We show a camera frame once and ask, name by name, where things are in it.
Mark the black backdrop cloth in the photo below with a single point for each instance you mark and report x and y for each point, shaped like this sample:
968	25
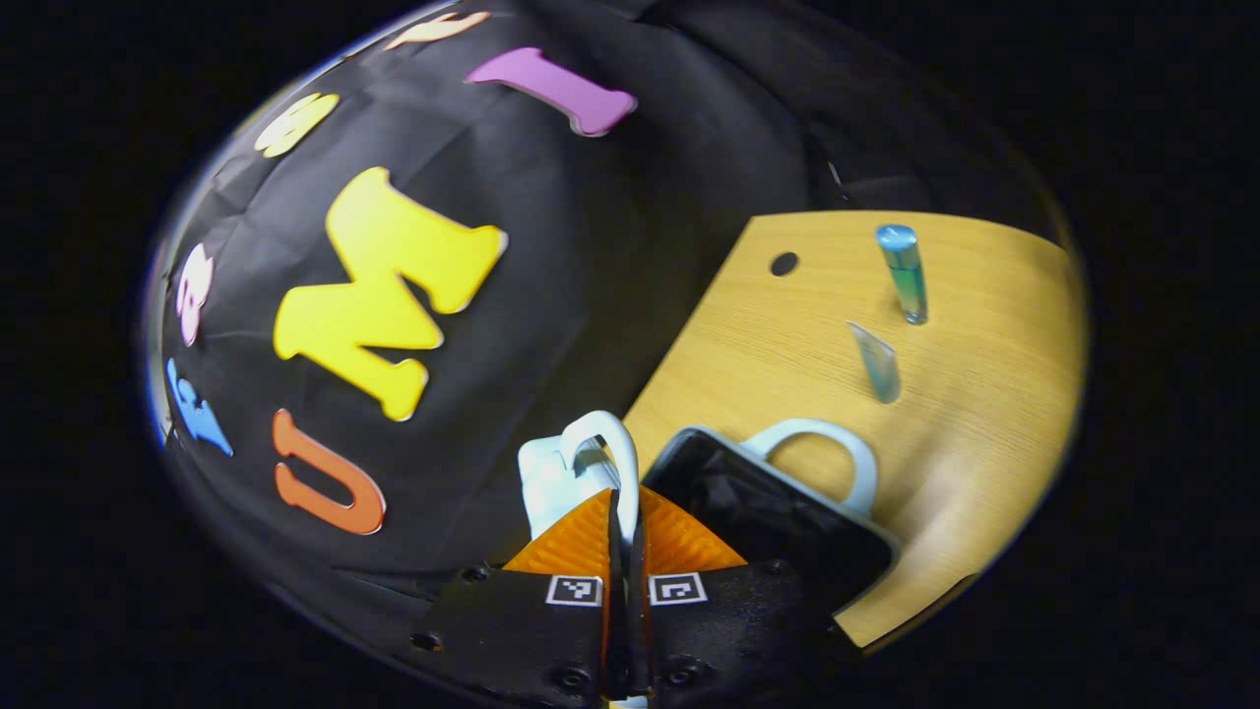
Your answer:
610	246

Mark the blue skin care bottle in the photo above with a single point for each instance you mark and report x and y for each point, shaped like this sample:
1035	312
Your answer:
906	276

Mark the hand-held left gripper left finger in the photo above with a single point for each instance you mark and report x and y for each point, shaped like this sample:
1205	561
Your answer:
522	630

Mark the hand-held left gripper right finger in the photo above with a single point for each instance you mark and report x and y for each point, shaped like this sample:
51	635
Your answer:
728	630

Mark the light blue small suitcase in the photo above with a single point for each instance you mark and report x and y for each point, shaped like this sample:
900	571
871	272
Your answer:
768	512

